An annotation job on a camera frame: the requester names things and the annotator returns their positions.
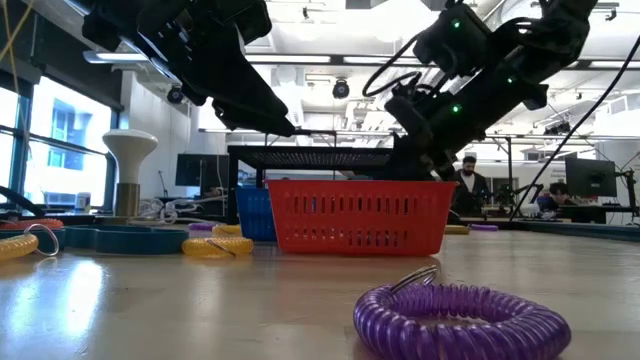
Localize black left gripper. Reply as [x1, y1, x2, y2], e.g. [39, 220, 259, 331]
[82, 0, 297, 139]

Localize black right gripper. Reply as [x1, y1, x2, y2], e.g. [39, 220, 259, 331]
[384, 84, 496, 180]

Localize yellow spiral wrist keychain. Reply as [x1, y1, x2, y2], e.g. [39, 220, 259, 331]
[211, 223, 244, 239]
[181, 235, 255, 260]
[0, 222, 61, 263]

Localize orange spiral wrist keychain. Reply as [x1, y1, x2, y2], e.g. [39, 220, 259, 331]
[0, 217, 65, 232]

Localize black office desk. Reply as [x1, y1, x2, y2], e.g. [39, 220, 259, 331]
[559, 203, 640, 224]

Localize black perforated metal shelf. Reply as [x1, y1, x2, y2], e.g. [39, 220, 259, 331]
[226, 144, 396, 226]

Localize red plastic basket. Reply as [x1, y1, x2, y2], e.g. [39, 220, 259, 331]
[264, 178, 459, 258]

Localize person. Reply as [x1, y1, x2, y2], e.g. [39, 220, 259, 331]
[537, 180, 576, 214]
[449, 154, 494, 219]

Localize black computer monitor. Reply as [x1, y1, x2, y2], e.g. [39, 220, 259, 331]
[174, 153, 231, 189]
[564, 156, 619, 199]

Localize blue plastic basket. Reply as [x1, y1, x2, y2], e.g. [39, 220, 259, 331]
[234, 185, 279, 244]

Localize black thin metal rack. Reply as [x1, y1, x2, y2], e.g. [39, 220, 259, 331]
[199, 127, 640, 222]

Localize white mushroom lamp brass base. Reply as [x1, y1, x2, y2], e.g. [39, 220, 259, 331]
[101, 128, 160, 226]

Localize linear ceiling light bar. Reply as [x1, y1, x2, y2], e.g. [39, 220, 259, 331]
[82, 48, 640, 71]

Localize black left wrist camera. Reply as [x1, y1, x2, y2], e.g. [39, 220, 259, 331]
[197, 0, 274, 51]

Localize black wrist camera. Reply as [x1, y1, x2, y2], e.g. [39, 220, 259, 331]
[197, 0, 274, 51]
[412, 4, 494, 79]

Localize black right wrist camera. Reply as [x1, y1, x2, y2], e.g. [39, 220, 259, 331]
[412, 4, 494, 79]

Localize white lamp cable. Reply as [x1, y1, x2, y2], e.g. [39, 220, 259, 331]
[134, 193, 231, 225]

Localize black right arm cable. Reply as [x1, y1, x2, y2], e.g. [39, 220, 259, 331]
[508, 35, 640, 222]

